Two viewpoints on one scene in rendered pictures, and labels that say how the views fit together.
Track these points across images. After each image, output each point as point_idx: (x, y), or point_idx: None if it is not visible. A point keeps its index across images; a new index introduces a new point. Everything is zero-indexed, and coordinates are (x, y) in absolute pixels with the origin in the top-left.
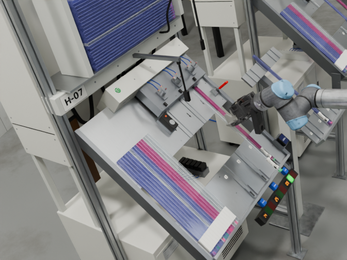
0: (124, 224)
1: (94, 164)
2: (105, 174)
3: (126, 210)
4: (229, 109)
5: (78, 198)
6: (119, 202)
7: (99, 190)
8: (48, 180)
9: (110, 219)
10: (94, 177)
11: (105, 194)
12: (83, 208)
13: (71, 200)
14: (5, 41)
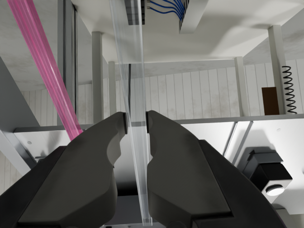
0: (280, 7)
1: (265, 111)
2: (179, 59)
3: (247, 18)
4: (12, 97)
5: (220, 57)
6: (228, 30)
7: (206, 51)
8: (244, 96)
9: (263, 23)
10: (271, 95)
11: (213, 46)
12: (237, 48)
13: (224, 59)
14: None
